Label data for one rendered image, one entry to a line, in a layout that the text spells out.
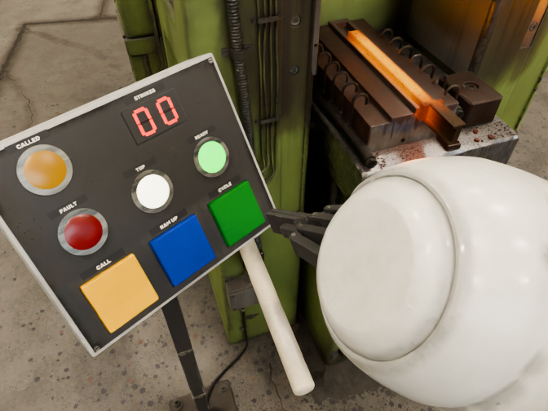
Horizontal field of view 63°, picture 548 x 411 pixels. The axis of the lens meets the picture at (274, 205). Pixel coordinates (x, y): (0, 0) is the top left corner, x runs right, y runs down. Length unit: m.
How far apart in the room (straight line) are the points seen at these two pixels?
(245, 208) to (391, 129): 0.39
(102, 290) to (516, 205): 0.51
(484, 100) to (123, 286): 0.80
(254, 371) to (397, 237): 1.49
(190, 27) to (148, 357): 1.20
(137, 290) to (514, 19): 0.97
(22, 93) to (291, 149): 2.39
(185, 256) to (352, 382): 1.10
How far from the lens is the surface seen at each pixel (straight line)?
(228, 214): 0.66
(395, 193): 0.17
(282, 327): 0.98
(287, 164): 1.07
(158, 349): 1.72
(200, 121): 0.64
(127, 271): 0.61
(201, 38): 0.84
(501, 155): 1.11
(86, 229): 0.59
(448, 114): 0.91
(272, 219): 0.58
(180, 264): 0.64
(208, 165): 0.64
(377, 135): 0.93
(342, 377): 1.64
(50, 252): 0.59
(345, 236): 0.18
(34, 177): 0.57
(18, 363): 1.87
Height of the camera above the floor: 1.50
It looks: 46 degrees down
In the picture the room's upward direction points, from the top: straight up
